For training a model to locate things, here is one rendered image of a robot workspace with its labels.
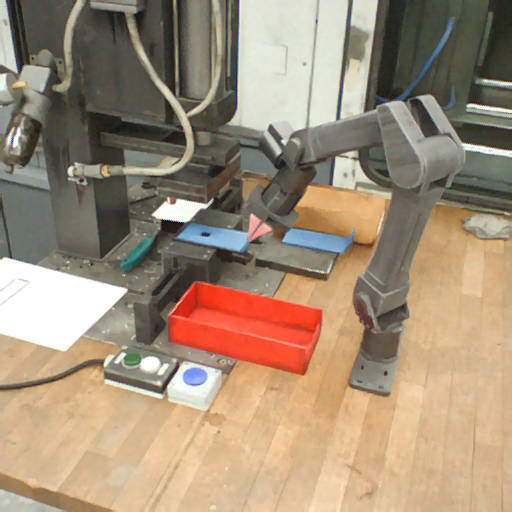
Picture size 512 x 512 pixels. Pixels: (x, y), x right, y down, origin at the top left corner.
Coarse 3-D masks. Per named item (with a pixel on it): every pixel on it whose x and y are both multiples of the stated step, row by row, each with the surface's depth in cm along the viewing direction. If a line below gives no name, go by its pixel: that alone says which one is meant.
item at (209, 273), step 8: (240, 224) 137; (168, 256) 125; (168, 264) 126; (192, 264) 124; (200, 264) 123; (208, 264) 123; (216, 264) 127; (192, 272) 125; (200, 272) 124; (208, 272) 124; (216, 272) 128; (192, 280) 126; (200, 280) 125; (208, 280) 124; (216, 280) 129; (184, 288) 127
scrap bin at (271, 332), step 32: (192, 288) 118; (224, 288) 118; (192, 320) 109; (224, 320) 119; (256, 320) 119; (288, 320) 117; (320, 320) 115; (224, 352) 110; (256, 352) 108; (288, 352) 106
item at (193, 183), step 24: (120, 120) 129; (120, 144) 123; (144, 144) 121; (168, 144) 119; (216, 144) 120; (192, 168) 119; (216, 168) 121; (240, 168) 129; (168, 192) 117; (192, 192) 115; (216, 192) 119
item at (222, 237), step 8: (192, 224) 133; (200, 224) 133; (184, 232) 130; (192, 232) 130; (200, 232) 130; (208, 232) 130; (216, 232) 130; (224, 232) 131; (232, 232) 131; (192, 240) 127; (200, 240) 127; (208, 240) 127; (216, 240) 128; (224, 240) 128; (232, 240) 128; (240, 240) 128; (248, 240) 123; (232, 248) 125; (240, 248) 125
